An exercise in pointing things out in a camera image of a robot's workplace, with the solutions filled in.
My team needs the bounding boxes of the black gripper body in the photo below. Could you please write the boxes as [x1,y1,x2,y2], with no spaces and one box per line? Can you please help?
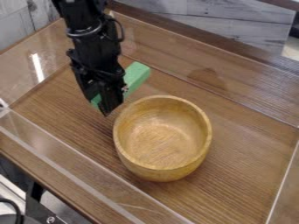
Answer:
[66,24,125,83]

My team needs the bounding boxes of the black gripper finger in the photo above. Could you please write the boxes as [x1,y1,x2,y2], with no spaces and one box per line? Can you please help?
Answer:
[74,73,98,101]
[97,81,125,116]

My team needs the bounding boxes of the green rectangular block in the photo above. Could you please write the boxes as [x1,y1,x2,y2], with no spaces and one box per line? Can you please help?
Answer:
[89,62,150,109]

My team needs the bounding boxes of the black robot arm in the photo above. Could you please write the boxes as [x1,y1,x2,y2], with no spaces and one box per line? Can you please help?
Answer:
[50,0,126,116]

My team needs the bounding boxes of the brown wooden bowl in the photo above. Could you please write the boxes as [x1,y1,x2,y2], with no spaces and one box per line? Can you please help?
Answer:
[113,95,212,182]

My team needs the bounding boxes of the clear acrylic tray walls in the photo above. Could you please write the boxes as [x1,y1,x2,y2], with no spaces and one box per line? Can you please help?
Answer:
[0,10,299,224]

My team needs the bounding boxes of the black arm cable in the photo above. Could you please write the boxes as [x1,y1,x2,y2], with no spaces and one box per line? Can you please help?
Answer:
[101,16,126,43]

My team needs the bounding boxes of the black table leg frame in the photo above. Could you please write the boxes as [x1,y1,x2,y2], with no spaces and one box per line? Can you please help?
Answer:
[24,182,66,224]

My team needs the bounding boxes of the black cable on floor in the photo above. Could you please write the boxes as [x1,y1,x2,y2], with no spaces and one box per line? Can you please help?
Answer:
[0,198,24,224]

